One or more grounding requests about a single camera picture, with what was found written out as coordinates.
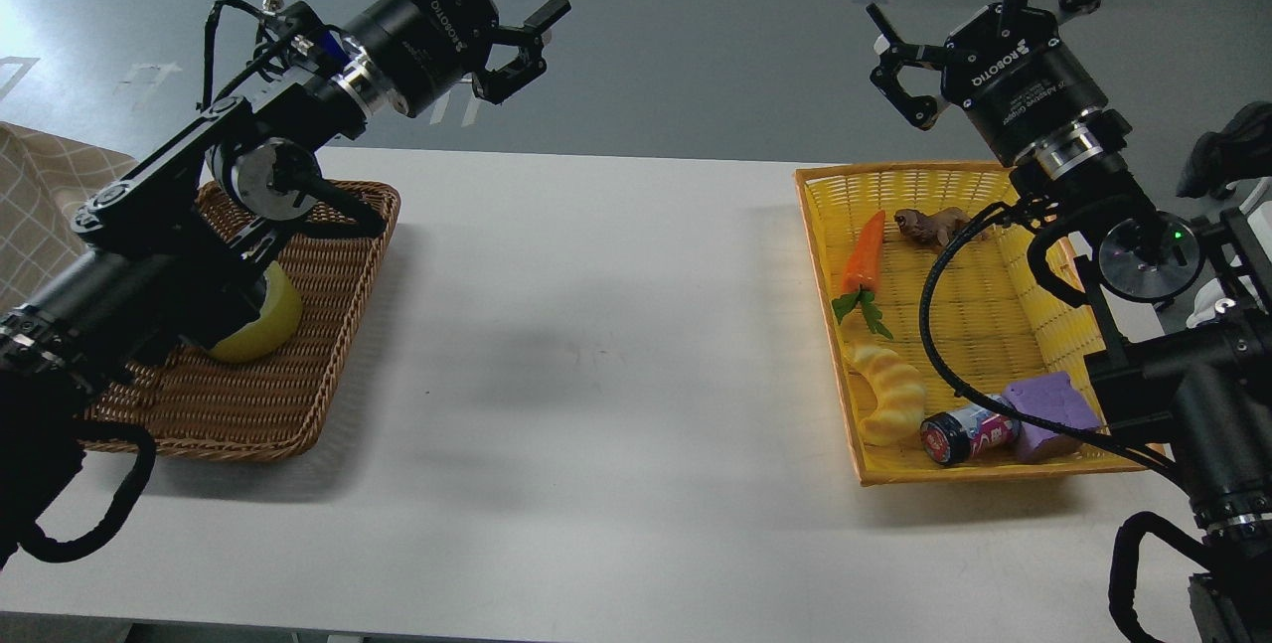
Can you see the yellow toy croissant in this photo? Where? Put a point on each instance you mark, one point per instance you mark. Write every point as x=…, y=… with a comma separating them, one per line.
x=896, y=386

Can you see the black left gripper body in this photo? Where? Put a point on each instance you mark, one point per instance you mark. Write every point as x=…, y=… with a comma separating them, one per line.
x=423, y=47

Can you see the brown toy lion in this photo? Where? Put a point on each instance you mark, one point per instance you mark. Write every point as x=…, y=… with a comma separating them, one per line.
x=934, y=231

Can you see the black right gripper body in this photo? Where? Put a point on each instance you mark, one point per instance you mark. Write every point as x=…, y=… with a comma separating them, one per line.
x=1022, y=88

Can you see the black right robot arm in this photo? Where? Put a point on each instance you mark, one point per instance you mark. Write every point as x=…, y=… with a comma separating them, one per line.
x=1181, y=369

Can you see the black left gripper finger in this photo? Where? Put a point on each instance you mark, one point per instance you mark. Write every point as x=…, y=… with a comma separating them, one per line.
x=529, y=41

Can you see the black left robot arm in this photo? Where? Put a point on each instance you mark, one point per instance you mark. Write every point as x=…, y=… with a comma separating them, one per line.
x=178, y=248

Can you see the red black can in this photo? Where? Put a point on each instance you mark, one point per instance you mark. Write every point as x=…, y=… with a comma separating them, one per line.
x=956, y=436

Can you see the orange toy carrot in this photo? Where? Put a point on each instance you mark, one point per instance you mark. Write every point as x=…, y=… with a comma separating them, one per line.
x=861, y=278

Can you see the beige checkered cloth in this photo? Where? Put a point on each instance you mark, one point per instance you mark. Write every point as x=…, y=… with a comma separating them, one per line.
x=45, y=178

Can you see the yellow tape roll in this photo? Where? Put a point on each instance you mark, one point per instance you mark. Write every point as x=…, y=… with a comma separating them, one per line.
x=277, y=321

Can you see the brown wicker basket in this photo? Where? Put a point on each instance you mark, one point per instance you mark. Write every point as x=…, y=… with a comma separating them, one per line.
x=273, y=408

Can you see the yellow plastic basket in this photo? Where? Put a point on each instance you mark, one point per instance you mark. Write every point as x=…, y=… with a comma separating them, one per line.
x=992, y=324

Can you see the purple foam block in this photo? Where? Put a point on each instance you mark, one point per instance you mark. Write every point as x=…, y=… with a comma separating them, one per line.
x=1050, y=397

